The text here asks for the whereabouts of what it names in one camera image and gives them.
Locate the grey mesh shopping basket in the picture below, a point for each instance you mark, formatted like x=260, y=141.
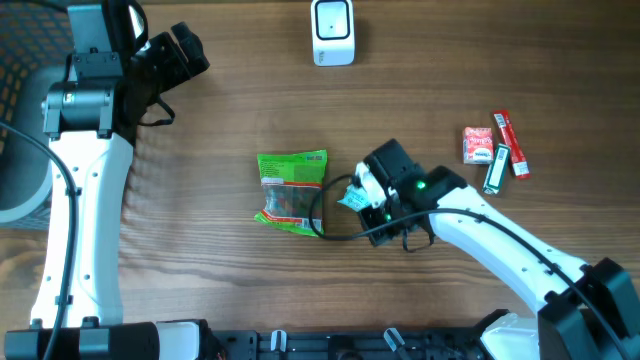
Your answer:
x=35, y=42

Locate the green gummy candy bag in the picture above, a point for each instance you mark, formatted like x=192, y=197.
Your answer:
x=289, y=183

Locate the white barcode scanner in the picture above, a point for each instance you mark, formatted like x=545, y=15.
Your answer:
x=333, y=32

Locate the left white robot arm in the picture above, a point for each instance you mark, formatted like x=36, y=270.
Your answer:
x=114, y=73

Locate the green small box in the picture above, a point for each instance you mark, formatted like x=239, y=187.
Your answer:
x=496, y=172

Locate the teal tissue packet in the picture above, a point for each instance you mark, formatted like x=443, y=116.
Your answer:
x=355, y=198

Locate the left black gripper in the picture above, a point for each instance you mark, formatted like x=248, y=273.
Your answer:
x=167, y=55

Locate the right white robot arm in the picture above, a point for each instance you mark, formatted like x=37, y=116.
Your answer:
x=580, y=311

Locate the black mounting rail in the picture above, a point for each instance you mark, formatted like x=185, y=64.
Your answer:
x=392, y=343

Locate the orange tissue packet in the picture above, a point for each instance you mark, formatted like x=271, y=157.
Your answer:
x=477, y=145

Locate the red stick sachet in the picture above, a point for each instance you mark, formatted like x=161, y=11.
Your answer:
x=519, y=163

